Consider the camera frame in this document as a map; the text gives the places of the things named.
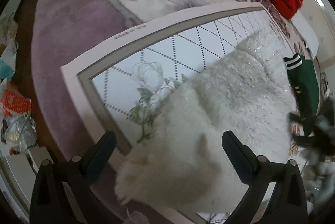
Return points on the orange bag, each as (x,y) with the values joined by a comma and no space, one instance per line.
(17,102)

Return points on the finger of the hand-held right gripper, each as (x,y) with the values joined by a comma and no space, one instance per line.
(302,140)
(301,118)

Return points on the green jacket with striped cuff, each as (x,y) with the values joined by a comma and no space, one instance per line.
(306,82)

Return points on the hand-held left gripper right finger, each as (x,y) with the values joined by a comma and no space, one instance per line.
(239,157)

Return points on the white diamond-patterned quilted mat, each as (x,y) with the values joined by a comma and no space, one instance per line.
(183,38)

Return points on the purple floral blanket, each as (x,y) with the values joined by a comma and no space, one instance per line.
(65,30)

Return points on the white fluffy sweater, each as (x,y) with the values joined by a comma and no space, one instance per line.
(222,109)

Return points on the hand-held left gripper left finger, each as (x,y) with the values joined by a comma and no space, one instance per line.
(100,154)

